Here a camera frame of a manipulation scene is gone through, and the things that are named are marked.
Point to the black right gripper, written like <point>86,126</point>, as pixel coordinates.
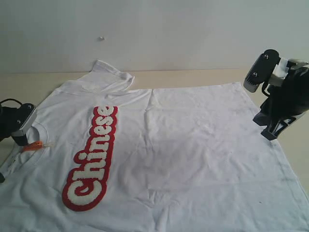
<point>287,90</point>

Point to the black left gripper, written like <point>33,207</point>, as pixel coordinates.
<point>7,126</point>

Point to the white t-shirt red lettering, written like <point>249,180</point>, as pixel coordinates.
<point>149,160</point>

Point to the orange neck label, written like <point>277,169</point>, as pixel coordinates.
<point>33,146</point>

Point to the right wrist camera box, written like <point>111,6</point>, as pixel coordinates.
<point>261,70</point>

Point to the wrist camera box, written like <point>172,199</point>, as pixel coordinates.
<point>261,70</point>
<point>22,121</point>

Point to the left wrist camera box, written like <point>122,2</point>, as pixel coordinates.
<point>22,121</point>

